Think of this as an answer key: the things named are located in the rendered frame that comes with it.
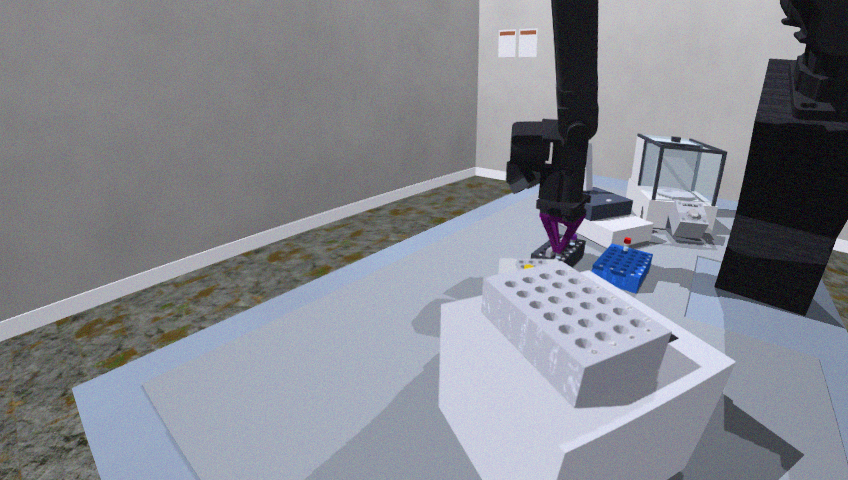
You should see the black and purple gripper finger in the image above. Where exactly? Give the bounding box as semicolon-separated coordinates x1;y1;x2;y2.
551;214;586;251
539;213;580;254

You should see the blue tube rack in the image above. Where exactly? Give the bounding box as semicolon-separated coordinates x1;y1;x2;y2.
592;244;653;293

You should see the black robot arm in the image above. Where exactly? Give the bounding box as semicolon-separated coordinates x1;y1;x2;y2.
506;0;848;202

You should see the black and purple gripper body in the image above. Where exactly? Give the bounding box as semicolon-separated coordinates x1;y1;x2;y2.
536;168;591;222

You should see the white block with grey holes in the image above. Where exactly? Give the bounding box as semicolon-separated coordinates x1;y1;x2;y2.
498;258;559;274

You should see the white block with round holes on base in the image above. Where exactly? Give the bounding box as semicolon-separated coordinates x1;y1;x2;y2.
439;261;736;480

